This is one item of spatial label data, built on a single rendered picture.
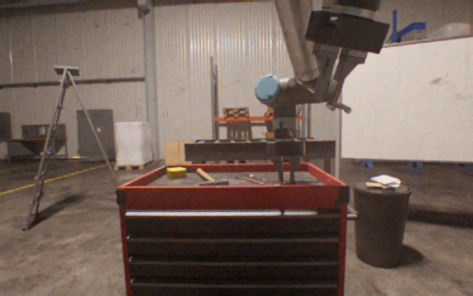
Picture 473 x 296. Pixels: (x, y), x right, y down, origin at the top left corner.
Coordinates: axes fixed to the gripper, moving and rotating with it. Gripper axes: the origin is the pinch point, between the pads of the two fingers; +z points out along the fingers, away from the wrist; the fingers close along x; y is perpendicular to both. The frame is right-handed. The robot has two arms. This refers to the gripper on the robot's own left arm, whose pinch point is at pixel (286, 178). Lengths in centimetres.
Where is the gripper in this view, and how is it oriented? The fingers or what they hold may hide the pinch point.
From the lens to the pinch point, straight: 88.8
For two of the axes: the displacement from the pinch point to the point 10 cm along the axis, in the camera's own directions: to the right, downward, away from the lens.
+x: -9.3, 0.4, 3.6
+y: 3.6, 1.1, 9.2
